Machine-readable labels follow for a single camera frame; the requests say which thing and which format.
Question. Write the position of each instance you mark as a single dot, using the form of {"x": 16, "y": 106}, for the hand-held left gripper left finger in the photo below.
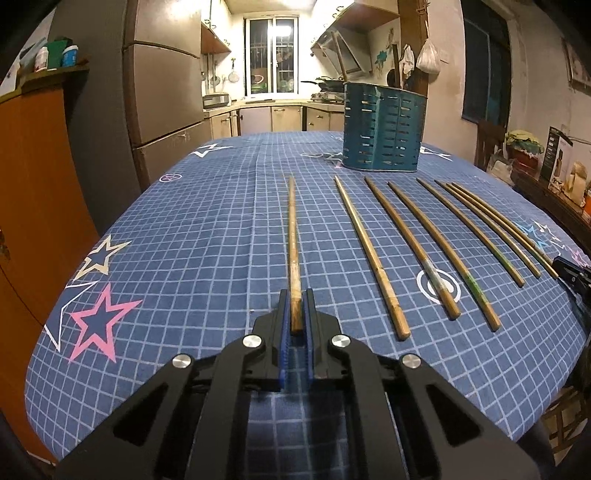
{"x": 285, "y": 360}

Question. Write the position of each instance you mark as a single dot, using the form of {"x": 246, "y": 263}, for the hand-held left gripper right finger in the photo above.
{"x": 308, "y": 355}

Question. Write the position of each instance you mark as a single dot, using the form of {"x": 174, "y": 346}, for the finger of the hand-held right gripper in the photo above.
{"x": 572, "y": 274}

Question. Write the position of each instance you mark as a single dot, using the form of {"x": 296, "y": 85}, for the row of wooden chopsticks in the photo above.
{"x": 400, "y": 325}

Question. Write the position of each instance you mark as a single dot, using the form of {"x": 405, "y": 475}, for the single wooden chopstick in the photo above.
{"x": 293, "y": 240}

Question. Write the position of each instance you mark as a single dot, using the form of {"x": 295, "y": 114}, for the teal slotted utensil holder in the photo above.
{"x": 383, "y": 129}

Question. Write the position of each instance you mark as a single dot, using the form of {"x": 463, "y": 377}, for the dark wooden side table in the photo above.
{"x": 545, "y": 198}

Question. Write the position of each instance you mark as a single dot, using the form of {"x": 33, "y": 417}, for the black product box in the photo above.
{"x": 556, "y": 152}

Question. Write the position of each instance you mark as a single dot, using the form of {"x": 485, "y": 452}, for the wooden chair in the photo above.
{"x": 487, "y": 143}

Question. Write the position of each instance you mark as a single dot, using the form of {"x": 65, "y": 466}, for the blue grid star tablecloth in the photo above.
{"x": 184, "y": 230}

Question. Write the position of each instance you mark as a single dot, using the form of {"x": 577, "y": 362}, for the framed picture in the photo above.
{"x": 577, "y": 67}

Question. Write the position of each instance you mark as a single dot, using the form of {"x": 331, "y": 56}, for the dark room window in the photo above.
{"x": 485, "y": 69}

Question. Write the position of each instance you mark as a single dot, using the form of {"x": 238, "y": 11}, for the beige base cabinets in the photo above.
{"x": 286, "y": 119}

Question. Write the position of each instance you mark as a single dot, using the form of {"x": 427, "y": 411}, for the white plastic bag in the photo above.
{"x": 428, "y": 57}

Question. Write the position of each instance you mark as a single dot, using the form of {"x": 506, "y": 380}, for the hanging white cloth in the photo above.
{"x": 407, "y": 57}

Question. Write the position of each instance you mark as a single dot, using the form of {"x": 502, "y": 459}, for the black wok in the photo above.
{"x": 330, "y": 83}

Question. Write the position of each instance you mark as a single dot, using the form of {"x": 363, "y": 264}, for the hanging ladle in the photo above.
{"x": 215, "y": 81}

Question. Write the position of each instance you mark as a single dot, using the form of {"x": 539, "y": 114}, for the hanging strainer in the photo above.
{"x": 234, "y": 76}

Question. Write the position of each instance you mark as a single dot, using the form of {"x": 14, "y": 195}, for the kitchen window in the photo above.
{"x": 268, "y": 55}

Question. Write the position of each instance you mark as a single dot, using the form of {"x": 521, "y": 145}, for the steel range hood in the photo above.
{"x": 351, "y": 55}

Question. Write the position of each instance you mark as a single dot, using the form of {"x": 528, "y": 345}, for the orange wooden cabinet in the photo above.
{"x": 32, "y": 184}

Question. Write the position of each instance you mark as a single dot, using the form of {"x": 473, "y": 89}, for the brown refrigerator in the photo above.
{"x": 161, "y": 69}

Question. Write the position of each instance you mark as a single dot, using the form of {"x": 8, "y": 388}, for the white and blue tub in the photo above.
{"x": 71, "y": 56}

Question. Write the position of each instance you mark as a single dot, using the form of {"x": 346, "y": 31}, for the green box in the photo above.
{"x": 57, "y": 53}

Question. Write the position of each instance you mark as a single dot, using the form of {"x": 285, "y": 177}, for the white jar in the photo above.
{"x": 41, "y": 59}

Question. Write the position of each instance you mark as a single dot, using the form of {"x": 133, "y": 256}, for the wall switch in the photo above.
{"x": 445, "y": 55}

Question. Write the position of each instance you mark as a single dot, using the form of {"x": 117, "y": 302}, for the floral wall sticker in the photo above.
{"x": 383, "y": 57}

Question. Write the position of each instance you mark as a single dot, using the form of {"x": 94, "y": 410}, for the wall cabinet above range hood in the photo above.
{"x": 364, "y": 14}

